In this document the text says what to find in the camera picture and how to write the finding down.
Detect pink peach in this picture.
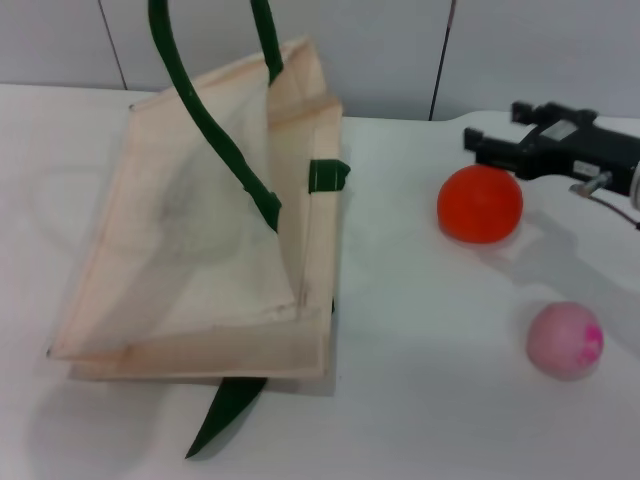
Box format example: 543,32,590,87
525,301,605,383

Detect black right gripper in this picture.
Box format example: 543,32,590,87
462,100,640,197

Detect white handbag with green handles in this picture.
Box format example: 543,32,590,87
47,0,352,460

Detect orange fruit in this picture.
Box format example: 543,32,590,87
436,164,525,246

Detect thin right gripper cable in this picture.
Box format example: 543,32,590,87
569,171,640,227

